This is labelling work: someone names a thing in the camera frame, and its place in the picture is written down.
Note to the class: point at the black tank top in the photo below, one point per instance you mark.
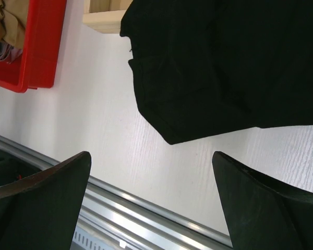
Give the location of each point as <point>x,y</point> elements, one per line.
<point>204,68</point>

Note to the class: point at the aluminium table rail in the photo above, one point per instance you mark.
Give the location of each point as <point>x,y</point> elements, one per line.
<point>125,221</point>

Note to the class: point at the mauve tank top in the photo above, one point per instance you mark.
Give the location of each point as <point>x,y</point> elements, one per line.
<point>9,53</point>

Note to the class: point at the red plastic bin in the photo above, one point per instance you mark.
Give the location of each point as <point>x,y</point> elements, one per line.
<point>36,67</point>

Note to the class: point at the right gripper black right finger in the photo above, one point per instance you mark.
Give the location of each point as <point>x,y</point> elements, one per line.
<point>260,211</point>

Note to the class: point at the tan tank top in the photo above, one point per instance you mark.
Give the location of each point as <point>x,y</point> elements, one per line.
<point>13,22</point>

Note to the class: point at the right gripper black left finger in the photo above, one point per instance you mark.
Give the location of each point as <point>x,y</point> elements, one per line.
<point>39,209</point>

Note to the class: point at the wooden clothes rack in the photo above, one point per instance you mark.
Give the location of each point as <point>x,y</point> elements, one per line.
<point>105,16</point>

